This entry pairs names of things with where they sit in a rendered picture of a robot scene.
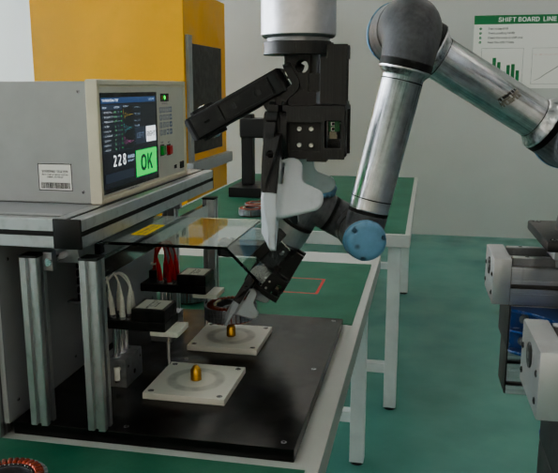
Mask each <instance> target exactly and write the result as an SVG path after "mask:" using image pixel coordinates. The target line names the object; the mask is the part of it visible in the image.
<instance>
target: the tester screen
mask: <svg viewBox="0 0 558 473"><path fill-rule="evenodd" d="M100 107H101V126H102V144H103V163H104V182H105V190H109V189H112V188H115V187H118V186H122V185H125V184H128V183H130V182H133V181H136V180H139V179H143V178H146V177H149V176H151V175H156V174H157V173H158V172H154V173H151V174H148V175H142V176H139V177H137V172H136V150H140V149H145V148H148V147H153V146H157V131H156V140H155V141H150V142H145V143H139V144H136V143H135V128H138V127H144V126H152V125H156V103H155V96H151V97H121V98H100ZM124 152H127V161H128V165H126V166H123V167H119V168H115V169H114V168H113V155H115V154H120V153H124ZM130 168H134V176H132V177H129V178H126V179H122V180H119V181H116V182H113V183H110V184H107V185H106V175H109V174H112V173H116V172H120V171H123V170H127V169H130Z"/></svg>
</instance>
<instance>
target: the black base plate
mask: <svg viewBox="0 0 558 473"><path fill-rule="evenodd" d="M183 314H184V322H189V327H188V328H187V329H186V330H185V331H184V332H183V333H182V334H181V335H180V336H179V337H178V338H176V339H175V340H174V341H173V342H172V343H171V362H172V361H176V362H187V363H200V364H211V365H223V366H234V367H246V373H245V374H244V376H243V378H242V379H241V381H240V382H239V384H238V385H237V387H236V388H235V390H234V392H233V394H232V395H231V397H230V398H229V400H228V401H227V403H226V404H225V406H222V405H211V404H192V403H181V402H171V401H161V400H150V399H143V391H144V390H145V389H146V388H147V387H148V386H149V385H150V384H151V383H152V382H153V381H154V380H155V379H156V378H157V377H158V375H159V374H160V373H161V372H162V371H163V370H164V369H165V367H167V356H166V342H155V341H151V336H150V331H139V330H129V331H128V345H138V346H141V347H142V364H143V372H142V373H141V374H140V375H139V376H138V377H137V378H136V379H135V380H134V381H133V382H132V383H131V384H130V385H129V386H128V387H127V388H119V387H111V391H112V410H113V425H112V426H111V427H109V426H108V430H107V431H106V432H99V431H98V429H96V430H95V431H88V420H87V404H86V388H85V372H84V365H83V366H82V367H81V368H80V369H79V370H77V371H76V372H75V373H74V374H72V375H71V376H70V377H68V378H67V379H66V380H65V381H63V382H62V383H61V384H60V385H58V386H57V387H56V388H55V389H54V394H55V407H56V420H54V421H52V420H51V424H50V425H49V426H41V423H39V424H38V425H32V424H31V412H30V408H29V409H28V410H27V411H25V412H24V413H23V414H22V415H20V416H19V417H18V418H17V419H15V420H14V433H15V434H23V435H40V436H49V437H58V438H67V439H76V440H85V441H94V442H103V443H112V444H121V445H130V446H139V447H147V448H157V449H165V450H182V451H191V452H200V453H209V454H218V455H227V456H236V457H245V458H254V459H263V460H272V461H281V462H290V463H294V460H295V457H296V455H297V453H298V450H299V447H300V444H301V442H302V439H303V436H304V433H305V432H306V429H307V426H308V423H309V419H310V416H311V413H312V410H313V408H314V406H315V403H316V400H317V398H318V395H319V392H320V389H321V386H322V384H323V382H324V377H325V375H326V372H327V369H328V366H329V363H330V361H331V359H332V356H333V353H334V351H335V348H336V345H337V342H338V339H339V336H340V333H341V330H342V327H343V319H338V318H323V317H308V316H293V315H279V314H264V313H259V314H258V316H257V318H255V319H253V320H251V321H249V322H247V323H243V324H239V325H248V326H262V327H272V332H271V334H270V335H269V337H268V339H267V340H266V342H265V343H264V345H263V347H262V348H261V350H260V352H259V353H258V355H257V356H252V355H240V354H228V353H216V352H204V351H191V350H187V345H188V344H189V342H190V341H191V340H192V339H193V338H194V337H195V336H196V335H197V334H198V333H199V332H200V331H201V330H202V329H203V327H204V310H192V309H183Z"/></svg>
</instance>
